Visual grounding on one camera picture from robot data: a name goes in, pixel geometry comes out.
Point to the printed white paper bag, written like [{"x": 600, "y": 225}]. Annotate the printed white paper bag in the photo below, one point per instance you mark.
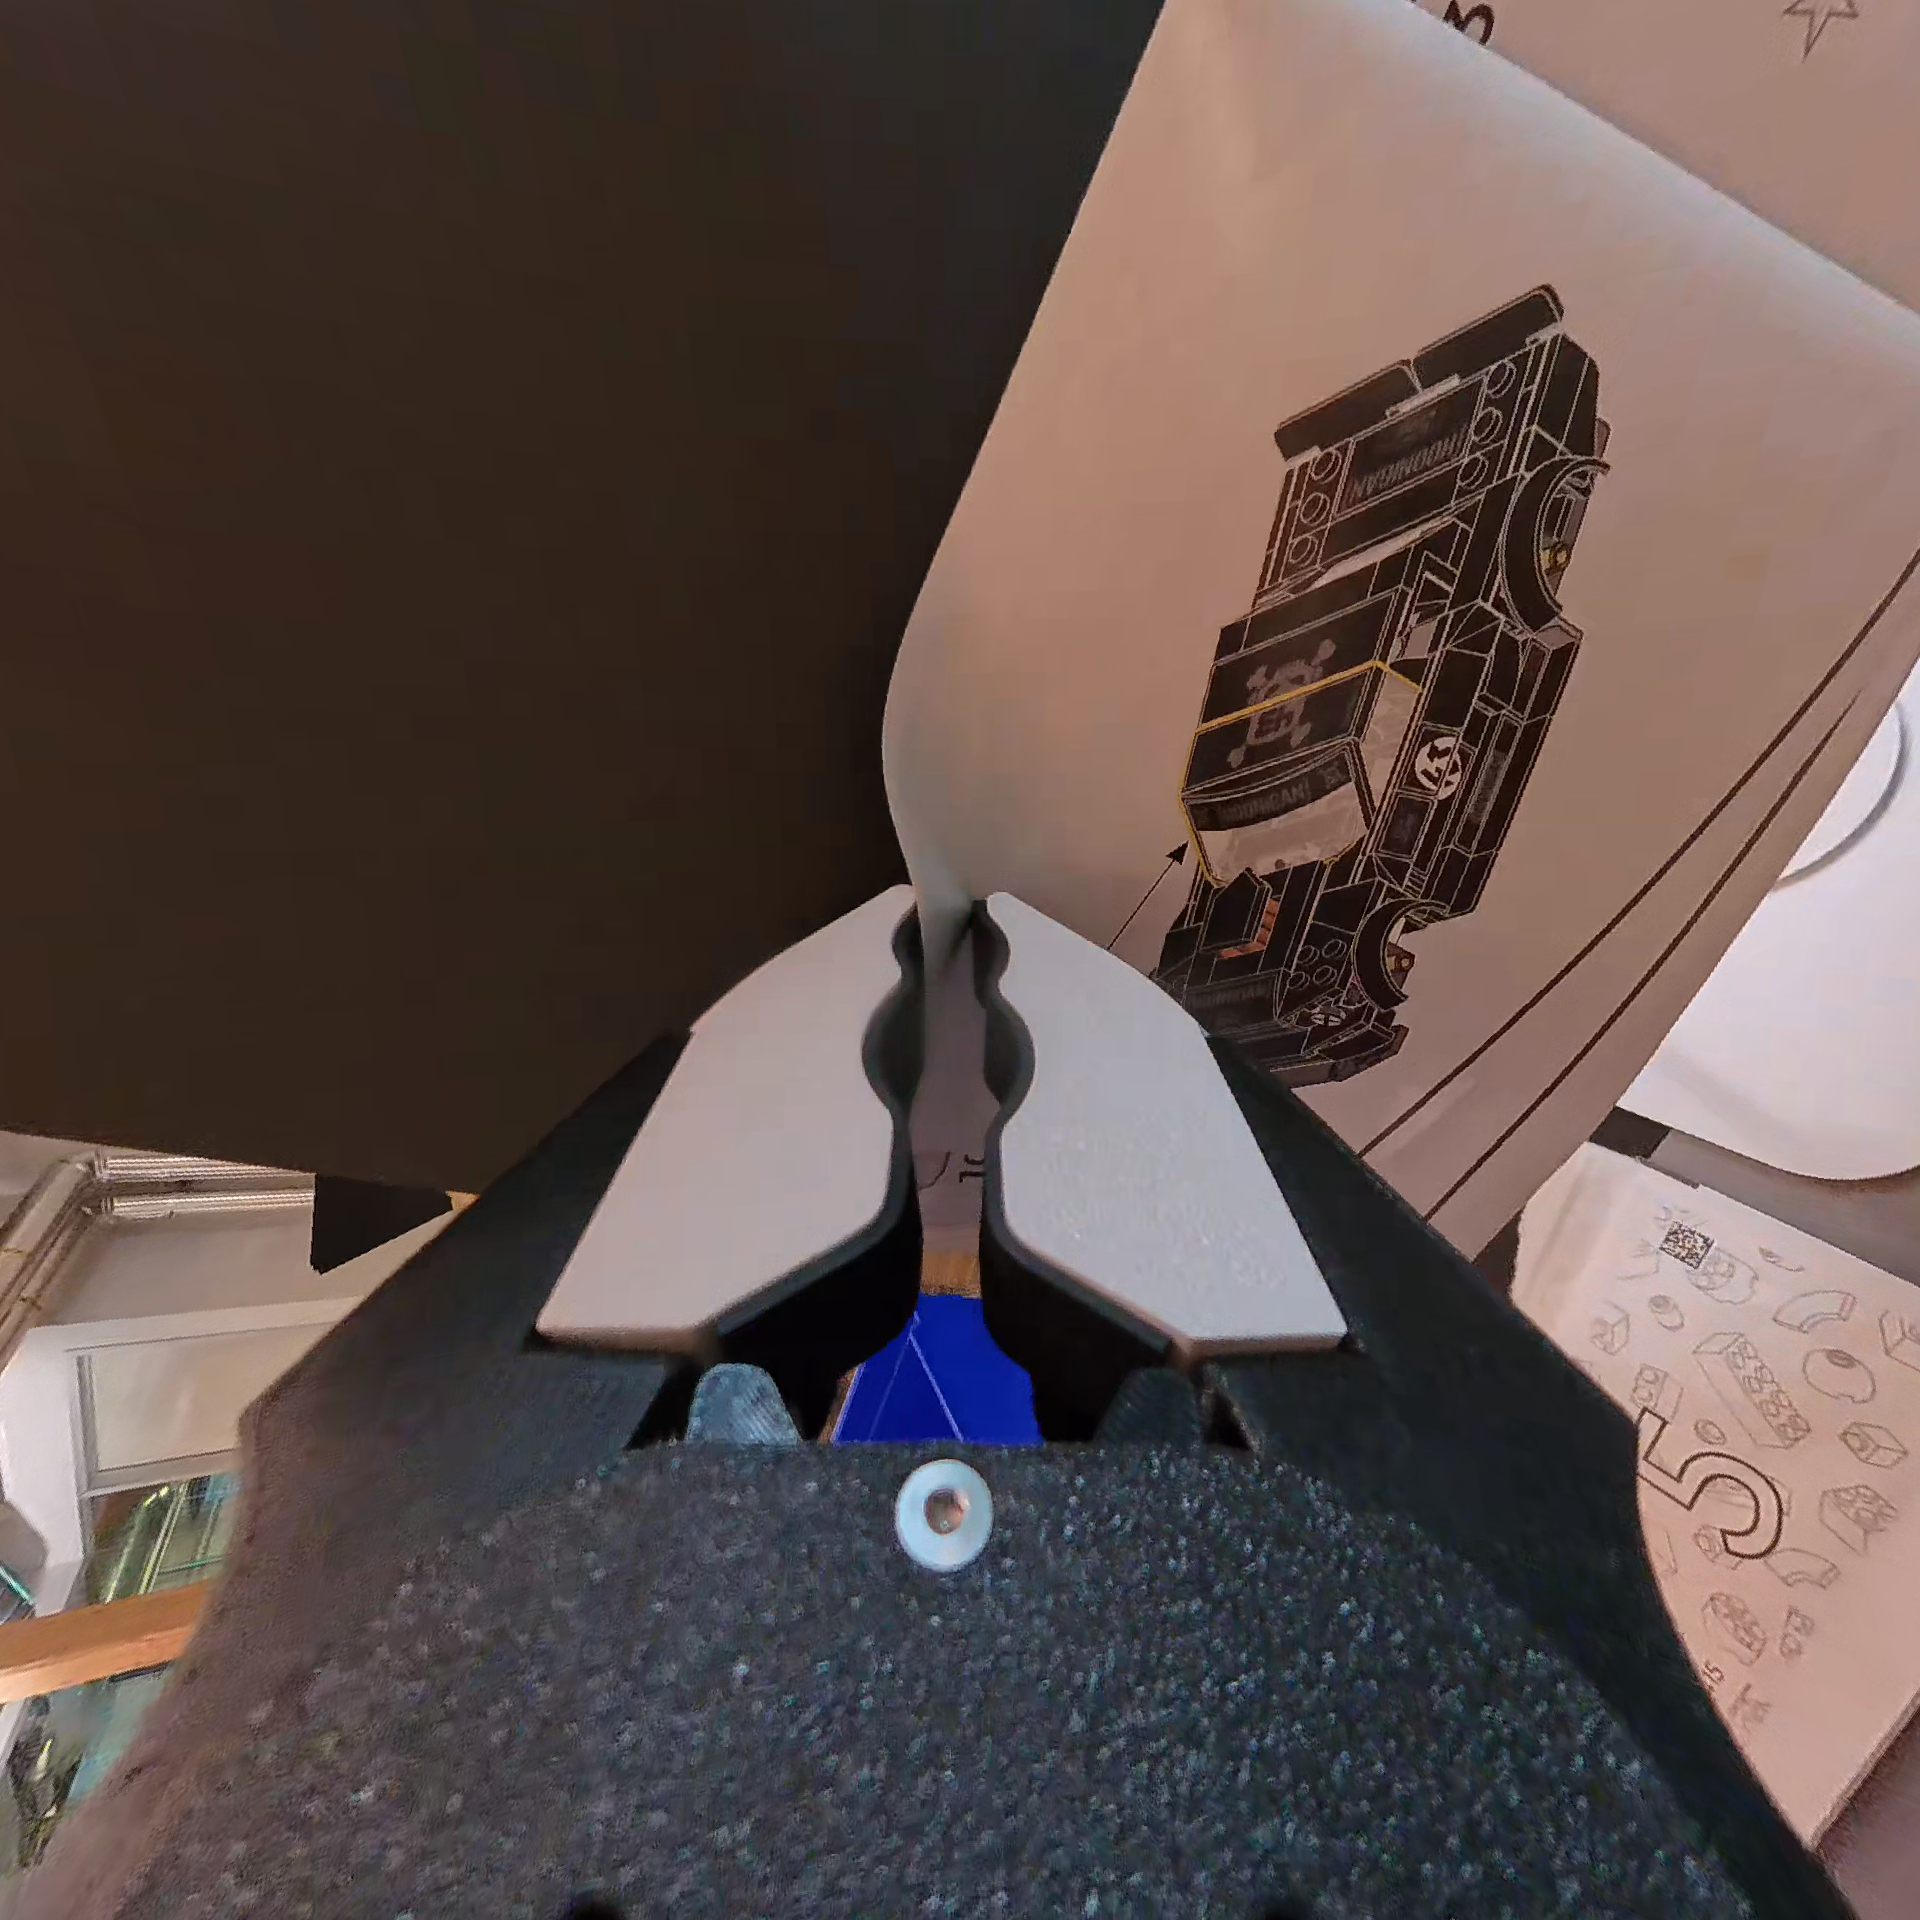
[{"x": 1724, "y": 1349}]

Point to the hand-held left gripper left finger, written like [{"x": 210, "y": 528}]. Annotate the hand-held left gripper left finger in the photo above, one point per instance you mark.
[{"x": 750, "y": 1170}]

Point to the white book stand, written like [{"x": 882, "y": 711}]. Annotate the white book stand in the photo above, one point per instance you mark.
[{"x": 1800, "y": 1019}]

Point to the blue plastic bin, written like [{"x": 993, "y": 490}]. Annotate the blue plastic bin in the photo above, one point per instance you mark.
[{"x": 930, "y": 1381}]

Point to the lego instruction booklet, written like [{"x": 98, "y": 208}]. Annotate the lego instruction booklet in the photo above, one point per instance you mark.
[{"x": 1350, "y": 299}]

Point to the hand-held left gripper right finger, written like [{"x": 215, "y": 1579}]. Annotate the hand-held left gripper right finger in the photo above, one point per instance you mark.
[{"x": 1156, "y": 1184}]

